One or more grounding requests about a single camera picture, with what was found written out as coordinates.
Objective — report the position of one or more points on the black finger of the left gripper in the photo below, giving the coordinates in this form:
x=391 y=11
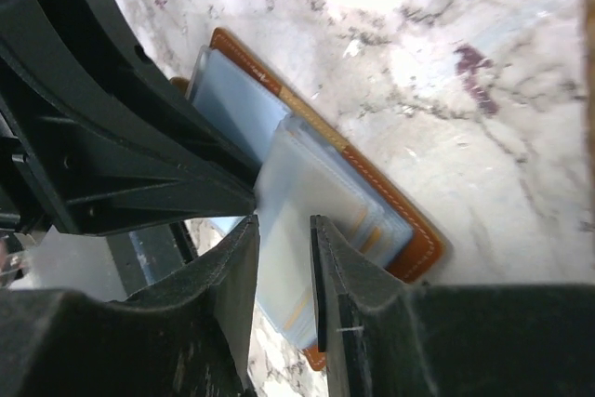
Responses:
x=94 y=138

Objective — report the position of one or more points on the black mounting rail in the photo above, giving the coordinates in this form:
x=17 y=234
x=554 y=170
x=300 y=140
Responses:
x=145 y=257

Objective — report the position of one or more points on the woven wicker divided tray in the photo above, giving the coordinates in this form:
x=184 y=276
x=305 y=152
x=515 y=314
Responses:
x=588 y=28

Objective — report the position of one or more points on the brown leather card holder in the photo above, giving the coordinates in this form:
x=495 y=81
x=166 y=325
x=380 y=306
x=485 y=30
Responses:
x=305 y=168

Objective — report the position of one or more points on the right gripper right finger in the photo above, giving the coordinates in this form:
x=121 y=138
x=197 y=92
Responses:
x=383 y=337

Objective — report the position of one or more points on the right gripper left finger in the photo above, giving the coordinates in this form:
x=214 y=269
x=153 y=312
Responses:
x=186 y=335

